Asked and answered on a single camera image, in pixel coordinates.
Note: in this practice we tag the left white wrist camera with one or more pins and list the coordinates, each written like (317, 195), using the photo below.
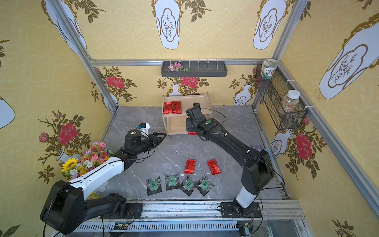
(144, 128)

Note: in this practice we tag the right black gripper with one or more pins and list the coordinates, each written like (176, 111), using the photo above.
(194, 114)

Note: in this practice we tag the black wire wall basket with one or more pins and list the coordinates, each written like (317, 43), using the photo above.
(272, 92)

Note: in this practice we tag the right small circuit board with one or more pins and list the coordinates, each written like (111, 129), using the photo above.
(244, 230)

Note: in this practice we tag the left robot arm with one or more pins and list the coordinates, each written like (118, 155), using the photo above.
(67, 205)

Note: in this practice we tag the green tea bag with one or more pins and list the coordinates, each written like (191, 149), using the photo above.
(172, 181)
(204, 185)
(188, 185)
(154, 186)

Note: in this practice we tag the small pink flowers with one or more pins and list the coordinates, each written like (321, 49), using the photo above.
(177, 67)

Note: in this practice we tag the grey wall tray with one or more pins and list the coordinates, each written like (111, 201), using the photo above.
(197, 68)

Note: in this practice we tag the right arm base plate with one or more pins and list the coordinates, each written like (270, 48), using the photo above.
(234, 210)

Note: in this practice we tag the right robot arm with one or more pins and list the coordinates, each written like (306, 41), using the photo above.
(257, 166)

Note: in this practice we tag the left small circuit board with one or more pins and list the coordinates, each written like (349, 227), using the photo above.
(120, 226)

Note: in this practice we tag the clear jar white lid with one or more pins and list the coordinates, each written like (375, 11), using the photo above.
(289, 102)

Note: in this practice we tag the wooden two-tier shelf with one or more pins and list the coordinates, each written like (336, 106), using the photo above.
(175, 124)

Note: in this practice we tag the colourful flower bouquet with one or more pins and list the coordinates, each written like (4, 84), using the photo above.
(76, 167)

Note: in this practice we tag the small circuit board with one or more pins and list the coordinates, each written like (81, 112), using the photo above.
(244, 230)
(120, 226)

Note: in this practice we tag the white patterned jar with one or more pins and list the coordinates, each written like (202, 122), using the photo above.
(268, 68)

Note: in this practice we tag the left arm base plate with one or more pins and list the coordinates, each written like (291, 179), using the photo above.
(129, 211)

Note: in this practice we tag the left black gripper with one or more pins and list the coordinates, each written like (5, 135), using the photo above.
(152, 140)

